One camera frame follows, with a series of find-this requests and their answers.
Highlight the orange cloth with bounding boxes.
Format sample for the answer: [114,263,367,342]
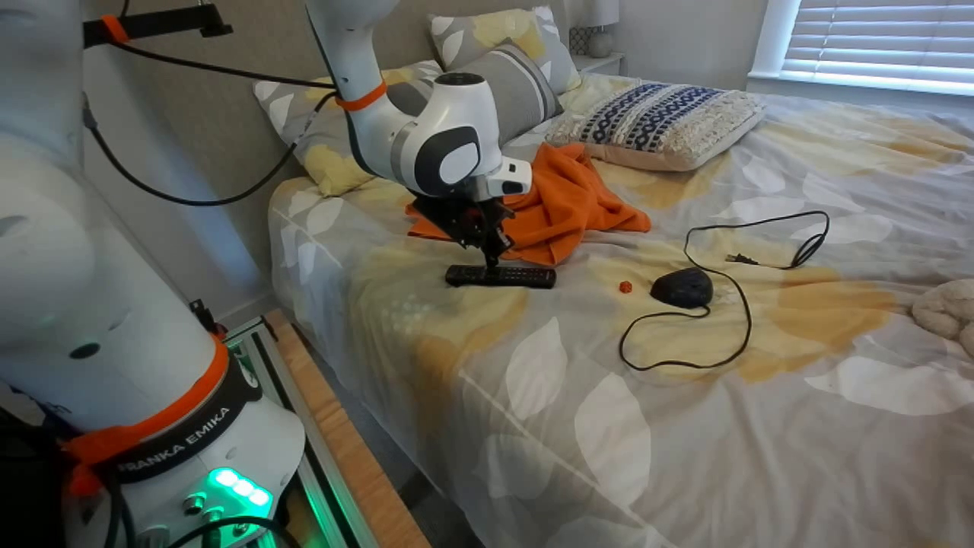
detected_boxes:
[406,145,655,271]

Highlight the black mouse with cable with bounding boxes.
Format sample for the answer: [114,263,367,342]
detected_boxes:
[615,207,835,375]

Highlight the blue patterned cream pillow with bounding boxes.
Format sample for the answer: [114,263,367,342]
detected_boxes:
[544,74,769,176]

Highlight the grey striped pillow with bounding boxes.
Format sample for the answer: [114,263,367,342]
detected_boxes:
[385,39,567,146]

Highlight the wooden table edge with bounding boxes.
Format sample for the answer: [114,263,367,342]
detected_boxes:
[258,307,431,548]

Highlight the white nightstand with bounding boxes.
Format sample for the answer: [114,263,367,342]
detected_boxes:
[573,52,628,80]

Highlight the grey yellow leaf pillow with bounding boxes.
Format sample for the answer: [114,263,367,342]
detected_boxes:
[426,4,584,97]
[253,57,444,202]

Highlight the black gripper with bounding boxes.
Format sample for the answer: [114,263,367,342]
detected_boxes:
[410,189,514,273]

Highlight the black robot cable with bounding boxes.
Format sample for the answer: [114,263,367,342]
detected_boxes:
[81,38,379,548]

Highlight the black remote control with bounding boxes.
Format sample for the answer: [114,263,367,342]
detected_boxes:
[442,263,559,293]

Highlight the white table lamp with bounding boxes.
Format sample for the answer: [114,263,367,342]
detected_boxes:
[562,0,624,61]

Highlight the black computer mouse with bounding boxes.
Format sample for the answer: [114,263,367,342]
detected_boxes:
[647,265,715,313]

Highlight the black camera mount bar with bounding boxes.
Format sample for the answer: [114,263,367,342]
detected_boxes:
[80,0,235,52]

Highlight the leaf print bedspread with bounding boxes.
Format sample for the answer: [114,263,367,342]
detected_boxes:
[266,74,974,548]

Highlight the white window blinds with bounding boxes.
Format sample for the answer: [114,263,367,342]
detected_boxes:
[783,0,974,86]

